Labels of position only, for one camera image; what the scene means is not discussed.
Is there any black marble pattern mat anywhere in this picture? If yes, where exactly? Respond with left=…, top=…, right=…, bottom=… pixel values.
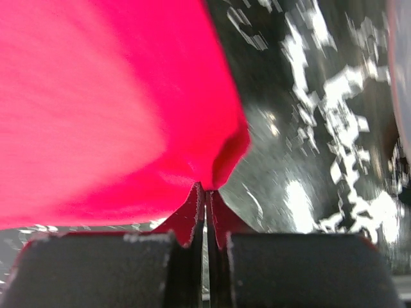
left=203, top=1, right=410, bottom=275

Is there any pink red t shirt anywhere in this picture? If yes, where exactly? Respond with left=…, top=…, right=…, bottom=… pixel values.
left=1, top=1, right=250, bottom=229

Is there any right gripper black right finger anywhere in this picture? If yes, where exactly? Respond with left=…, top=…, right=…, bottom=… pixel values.
left=205, top=191, right=401, bottom=307

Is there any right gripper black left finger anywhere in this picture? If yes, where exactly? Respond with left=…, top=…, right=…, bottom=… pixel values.
left=1, top=184, right=204, bottom=307

